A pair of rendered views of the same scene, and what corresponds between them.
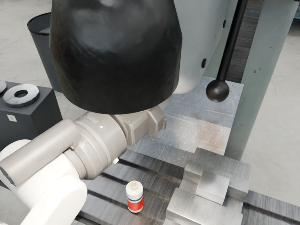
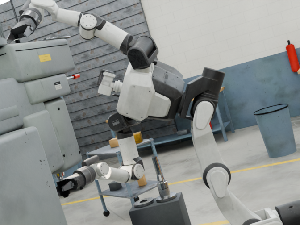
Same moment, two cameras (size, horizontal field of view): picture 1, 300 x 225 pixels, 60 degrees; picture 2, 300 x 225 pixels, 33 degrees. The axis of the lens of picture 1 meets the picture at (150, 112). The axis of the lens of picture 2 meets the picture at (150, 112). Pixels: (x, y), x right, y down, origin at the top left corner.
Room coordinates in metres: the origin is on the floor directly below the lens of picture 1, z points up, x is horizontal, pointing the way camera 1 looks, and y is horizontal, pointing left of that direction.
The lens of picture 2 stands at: (2.67, 0.46, 1.65)
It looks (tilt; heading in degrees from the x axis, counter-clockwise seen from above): 5 degrees down; 179
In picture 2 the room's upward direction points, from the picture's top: 16 degrees counter-clockwise
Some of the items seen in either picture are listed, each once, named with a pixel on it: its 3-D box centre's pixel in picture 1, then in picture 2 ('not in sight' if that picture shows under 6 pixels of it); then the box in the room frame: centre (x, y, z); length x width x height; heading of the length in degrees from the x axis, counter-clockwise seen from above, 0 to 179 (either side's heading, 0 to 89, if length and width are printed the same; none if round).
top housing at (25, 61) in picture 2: not in sight; (22, 65); (0.39, 0.00, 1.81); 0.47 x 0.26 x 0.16; 157
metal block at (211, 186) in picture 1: (211, 190); not in sight; (0.32, -0.14, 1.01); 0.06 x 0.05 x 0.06; 65
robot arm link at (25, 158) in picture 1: (51, 161); (93, 169); (0.22, 0.14, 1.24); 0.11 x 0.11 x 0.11; 52
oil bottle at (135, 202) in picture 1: (134, 194); not in sight; (0.34, 0.04, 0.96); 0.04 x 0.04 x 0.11
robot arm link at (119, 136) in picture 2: not in sight; (123, 124); (-0.03, 0.33, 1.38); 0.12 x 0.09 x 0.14; 143
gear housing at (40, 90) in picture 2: not in sight; (27, 94); (0.42, -0.02, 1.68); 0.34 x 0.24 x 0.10; 157
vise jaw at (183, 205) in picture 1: (203, 215); not in sight; (0.27, -0.11, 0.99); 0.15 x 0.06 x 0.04; 65
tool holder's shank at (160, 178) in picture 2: not in sight; (157, 169); (0.58, 0.44, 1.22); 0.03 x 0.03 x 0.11
